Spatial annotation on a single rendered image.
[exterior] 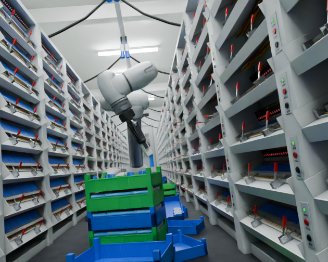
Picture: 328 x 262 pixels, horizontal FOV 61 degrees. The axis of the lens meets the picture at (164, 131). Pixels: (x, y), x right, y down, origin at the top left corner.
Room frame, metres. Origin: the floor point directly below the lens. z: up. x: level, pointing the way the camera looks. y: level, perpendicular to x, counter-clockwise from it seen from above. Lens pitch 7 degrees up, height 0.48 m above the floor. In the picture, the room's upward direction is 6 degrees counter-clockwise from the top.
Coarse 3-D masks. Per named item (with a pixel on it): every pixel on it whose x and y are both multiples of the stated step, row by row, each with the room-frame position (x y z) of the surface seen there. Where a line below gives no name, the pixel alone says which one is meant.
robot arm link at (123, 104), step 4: (120, 100) 1.26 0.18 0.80; (124, 100) 1.27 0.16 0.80; (128, 100) 1.29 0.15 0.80; (112, 104) 1.27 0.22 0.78; (116, 104) 1.26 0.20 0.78; (120, 104) 1.26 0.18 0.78; (124, 104) 1.27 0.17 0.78; (128, 104) 1.28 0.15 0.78; (112, 108) 1.28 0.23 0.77; (116, 108) 1.27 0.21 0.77; (120, 108) 1.26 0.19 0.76; (124, 108) 1.27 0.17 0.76; (128, 108) 1.28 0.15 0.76; (116, 112) 1.28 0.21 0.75; (120, 112) 1.27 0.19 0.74
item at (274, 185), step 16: (256, 160) 1.47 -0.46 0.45; (272, 160) 1.36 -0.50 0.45; (288, 160) 1.21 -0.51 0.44; (240, 176) 1.47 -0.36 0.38; (256, 176) 1.34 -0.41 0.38; (272, 176) 1.15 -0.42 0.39; (288, 176) 1.02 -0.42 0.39; (256, 192) 1.20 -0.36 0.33; (272, 192) 1.03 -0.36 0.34; (288, 192) 0.91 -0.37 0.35
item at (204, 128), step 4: (216, 108) 1.56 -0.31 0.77; (212, 116) 2.17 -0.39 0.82; (204, 120) 2.17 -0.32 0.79; (212, 120) 1.74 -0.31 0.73; (216, 120) 1.67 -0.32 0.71; (200, 124) 2.16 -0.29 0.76; (204, 124) 2.17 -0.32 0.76; (208, 124) 1.88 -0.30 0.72; (212, 124) 1.79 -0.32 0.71; (216, 124) 1.72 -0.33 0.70; (200, 128) 2.14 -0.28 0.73; (204, 128) 2.04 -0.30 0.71; (208, 128) 1.94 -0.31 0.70; (204, 132) 2.10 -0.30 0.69
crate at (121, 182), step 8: (160, 168) 1.35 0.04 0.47; (88, 176) 1.23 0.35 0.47; (104, 176) 1.41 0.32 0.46; (120, 176) 1.41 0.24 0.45; (128, 176) 1.19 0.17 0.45; (136, 176) 1.18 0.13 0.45; (144, 176) 1.18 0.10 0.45; (152, 176) 1.19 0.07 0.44; (160, 176) 1.34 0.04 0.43; (88, 184) 1.23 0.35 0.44; (96, 184) 1.22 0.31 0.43; (104, 184) 1.21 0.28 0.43; (112, 184) 1.21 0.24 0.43; (120, 184) 1.20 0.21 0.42; (128, 184) 1.19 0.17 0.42; (136, 184) 1.19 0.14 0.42; (144, 184) 1.18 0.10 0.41; (152, 184) 1.18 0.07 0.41; (88, 192) 1.23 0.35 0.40
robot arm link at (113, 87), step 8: (104, 72) 1.25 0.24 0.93; (112, 72) 1.27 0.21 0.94; (104, 80) 1.24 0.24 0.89; (112, 80) 1.24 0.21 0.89; (120, 80) 1.25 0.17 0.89; (104, 88) 1.25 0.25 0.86; (112, 88) 1.24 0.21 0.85; (120, 88) 1.25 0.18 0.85; (128, 88) 1.27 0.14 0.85; (104, 96) 1.27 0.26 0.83; (112, 96) 1.25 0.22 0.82; (120, 96) 1.26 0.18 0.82
